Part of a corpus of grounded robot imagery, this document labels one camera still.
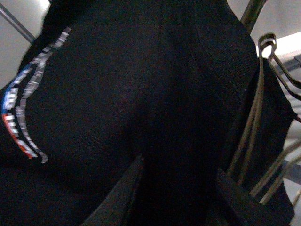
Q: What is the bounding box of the grey rack leg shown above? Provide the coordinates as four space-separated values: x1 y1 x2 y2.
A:
240 0 267 33

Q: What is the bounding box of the grey metal rack rail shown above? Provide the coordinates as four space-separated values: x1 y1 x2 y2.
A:
0 4 35 43

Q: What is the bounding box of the black t-shirt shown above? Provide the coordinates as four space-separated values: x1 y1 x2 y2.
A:
0 0 297 226

